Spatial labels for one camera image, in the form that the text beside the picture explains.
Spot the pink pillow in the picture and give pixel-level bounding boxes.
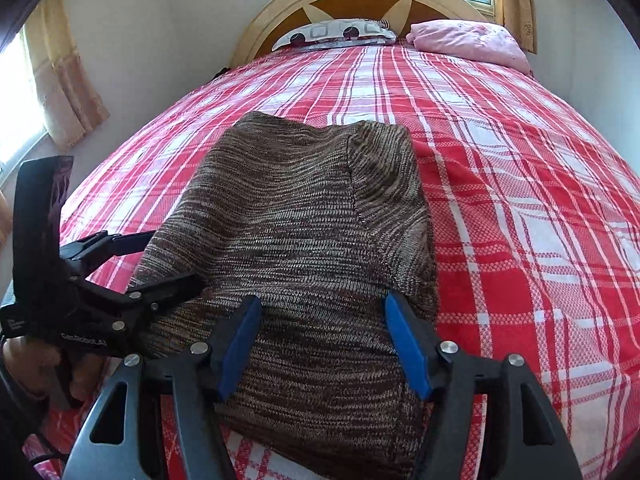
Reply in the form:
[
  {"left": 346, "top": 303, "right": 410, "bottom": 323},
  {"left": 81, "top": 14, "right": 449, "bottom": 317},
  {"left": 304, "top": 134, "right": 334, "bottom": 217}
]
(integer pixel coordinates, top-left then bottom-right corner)
[{"left": 405, "top": 19, "right": 533, "bottom": 75}]

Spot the person's left hand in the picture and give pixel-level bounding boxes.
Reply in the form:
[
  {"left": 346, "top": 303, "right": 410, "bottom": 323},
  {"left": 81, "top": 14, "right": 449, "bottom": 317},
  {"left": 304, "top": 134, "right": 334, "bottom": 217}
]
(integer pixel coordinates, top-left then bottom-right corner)
[{"left": 2, "top": 335, "right": 101, "bottom": 403}]

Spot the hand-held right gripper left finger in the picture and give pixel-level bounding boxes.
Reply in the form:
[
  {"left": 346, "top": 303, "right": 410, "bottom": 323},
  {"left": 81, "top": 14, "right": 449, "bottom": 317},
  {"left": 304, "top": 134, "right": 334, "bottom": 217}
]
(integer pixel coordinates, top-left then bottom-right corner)
[{"left": 60, "top": 294, "right": 264, "bottom": 480}]

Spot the brown knitted sweater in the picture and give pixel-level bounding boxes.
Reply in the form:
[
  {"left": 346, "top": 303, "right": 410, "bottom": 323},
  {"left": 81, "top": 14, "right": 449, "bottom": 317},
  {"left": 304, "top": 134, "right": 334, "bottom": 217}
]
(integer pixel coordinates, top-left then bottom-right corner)
[{"left": 127, "top": 111, "right": 441, "bottom": 480}]

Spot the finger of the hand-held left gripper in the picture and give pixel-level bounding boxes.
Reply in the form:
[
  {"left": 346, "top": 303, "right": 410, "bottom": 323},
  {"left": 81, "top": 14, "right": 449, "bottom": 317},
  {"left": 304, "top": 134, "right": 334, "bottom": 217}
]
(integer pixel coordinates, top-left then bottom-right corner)
[
  {"left": 59, "top": 230, "right": 160, "bottom": 273},
  {"left": 95, "top": 272, "right": 206, "bottom": 333}
]

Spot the cream wooden headboard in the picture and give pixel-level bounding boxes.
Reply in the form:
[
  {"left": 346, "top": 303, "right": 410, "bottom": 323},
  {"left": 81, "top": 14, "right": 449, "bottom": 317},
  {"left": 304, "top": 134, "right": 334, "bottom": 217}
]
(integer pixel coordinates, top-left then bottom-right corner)
[{"left": 230, "top": 0, "right": 496, "bottom": 68}]

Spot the yellow patterned curtain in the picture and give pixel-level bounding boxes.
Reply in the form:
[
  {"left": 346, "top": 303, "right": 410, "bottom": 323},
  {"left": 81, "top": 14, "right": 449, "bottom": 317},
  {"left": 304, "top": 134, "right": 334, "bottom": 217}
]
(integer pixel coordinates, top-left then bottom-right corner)
[
  {"left": 492, "top": 0, "right": 538, "bottom": 56},
  {"left": 22, "top": 0, "right": 111, "bottom": 153}
]

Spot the black cable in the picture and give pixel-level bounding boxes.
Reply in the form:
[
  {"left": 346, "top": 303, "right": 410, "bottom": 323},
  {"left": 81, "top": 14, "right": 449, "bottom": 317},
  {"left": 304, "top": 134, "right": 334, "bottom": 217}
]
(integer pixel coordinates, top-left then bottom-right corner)
[{"left": 0, "top": 360, "right": 68, "bottom": 468}]

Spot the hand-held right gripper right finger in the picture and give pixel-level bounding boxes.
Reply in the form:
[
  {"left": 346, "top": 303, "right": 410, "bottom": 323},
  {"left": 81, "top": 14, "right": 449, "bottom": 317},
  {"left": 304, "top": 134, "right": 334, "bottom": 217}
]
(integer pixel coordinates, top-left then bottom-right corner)
[{"left": 382, "top": 291, "right": 583, "bottom": 480}]

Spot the grey patterned pillow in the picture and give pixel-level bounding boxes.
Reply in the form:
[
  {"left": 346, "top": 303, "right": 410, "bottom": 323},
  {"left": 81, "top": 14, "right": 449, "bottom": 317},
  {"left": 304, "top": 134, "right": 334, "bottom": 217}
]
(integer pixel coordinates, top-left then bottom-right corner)
[{"left": 271, "top": 19, "right": 398, "bottom": 52}]

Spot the red plaid bed sheet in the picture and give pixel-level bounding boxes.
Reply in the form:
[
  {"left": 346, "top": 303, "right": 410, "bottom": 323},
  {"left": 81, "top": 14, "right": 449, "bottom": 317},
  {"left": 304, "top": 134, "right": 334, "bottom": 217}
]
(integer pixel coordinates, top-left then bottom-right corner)
[{"left": 30, "top": 42, "right": 640, "bottom": 480}]

